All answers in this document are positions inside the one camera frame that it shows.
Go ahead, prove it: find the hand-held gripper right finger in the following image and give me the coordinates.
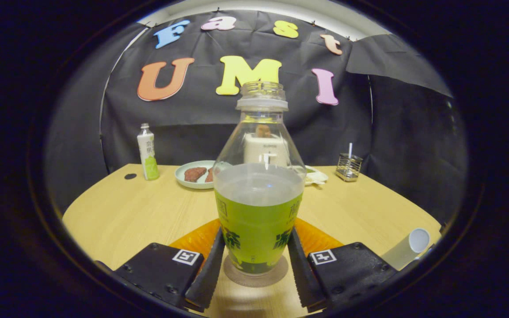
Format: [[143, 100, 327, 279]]
[[287, 217, 399, 310]]

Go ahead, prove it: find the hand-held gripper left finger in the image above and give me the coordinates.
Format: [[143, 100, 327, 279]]
[[113, 219, 226, 312]]

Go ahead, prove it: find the round brown coaster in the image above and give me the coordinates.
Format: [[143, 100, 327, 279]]
[[223, 254, 289, 288]]

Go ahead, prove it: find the clear juice bottle green label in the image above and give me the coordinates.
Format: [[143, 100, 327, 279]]
[[213, 81, 306, 276]]

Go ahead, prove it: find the white cup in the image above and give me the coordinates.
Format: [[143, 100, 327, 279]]
[[380, 228, 432, 271]]

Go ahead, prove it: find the small white green bottle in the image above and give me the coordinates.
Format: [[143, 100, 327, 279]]
[[137, 123, 160, 181]]

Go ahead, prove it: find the pale green plate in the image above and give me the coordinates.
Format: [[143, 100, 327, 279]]
[[175, 160, 217, 190]]

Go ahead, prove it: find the white divided snack tray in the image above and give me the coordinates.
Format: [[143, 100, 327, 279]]
[[304, 166, 329, 186]]

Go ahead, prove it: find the wooden table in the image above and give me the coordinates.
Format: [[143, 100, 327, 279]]
[[62, 163, 442, 318]]

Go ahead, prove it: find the wire utensil holder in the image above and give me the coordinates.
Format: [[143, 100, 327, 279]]
[[335, 153, 364, 182]]

